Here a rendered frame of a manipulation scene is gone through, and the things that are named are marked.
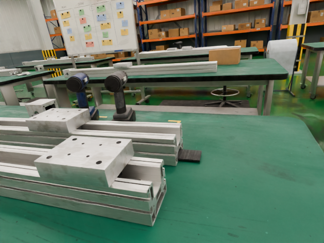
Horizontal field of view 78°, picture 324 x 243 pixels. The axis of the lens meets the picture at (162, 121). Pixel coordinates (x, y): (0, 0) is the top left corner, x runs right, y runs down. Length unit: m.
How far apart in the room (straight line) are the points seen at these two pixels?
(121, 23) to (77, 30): 0.91
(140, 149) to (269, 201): 0.32
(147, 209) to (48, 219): 0.22
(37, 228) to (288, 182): 0.53
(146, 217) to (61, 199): 0.19
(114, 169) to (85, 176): 0.05
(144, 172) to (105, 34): 3.40
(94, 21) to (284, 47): 3.09
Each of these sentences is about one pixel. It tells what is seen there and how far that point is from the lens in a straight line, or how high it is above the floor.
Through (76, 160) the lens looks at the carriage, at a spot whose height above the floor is 0.90.
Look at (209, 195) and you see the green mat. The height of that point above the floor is 0.78.
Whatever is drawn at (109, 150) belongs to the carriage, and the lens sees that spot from 0.41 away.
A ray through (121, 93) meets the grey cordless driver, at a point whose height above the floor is 0.92.
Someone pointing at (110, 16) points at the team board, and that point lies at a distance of 3.66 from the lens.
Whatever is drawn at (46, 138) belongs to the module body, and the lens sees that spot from 0.74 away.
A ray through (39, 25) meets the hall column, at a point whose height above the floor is 1.93.
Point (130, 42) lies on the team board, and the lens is 3.49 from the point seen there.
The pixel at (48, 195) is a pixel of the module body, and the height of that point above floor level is 0.81.
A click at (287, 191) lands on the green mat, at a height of 0.78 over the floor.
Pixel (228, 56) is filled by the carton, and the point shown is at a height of 0.86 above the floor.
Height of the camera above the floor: 1.10
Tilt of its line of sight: 23 degrees down
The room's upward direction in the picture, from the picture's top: 6 degrees counter-clockwise
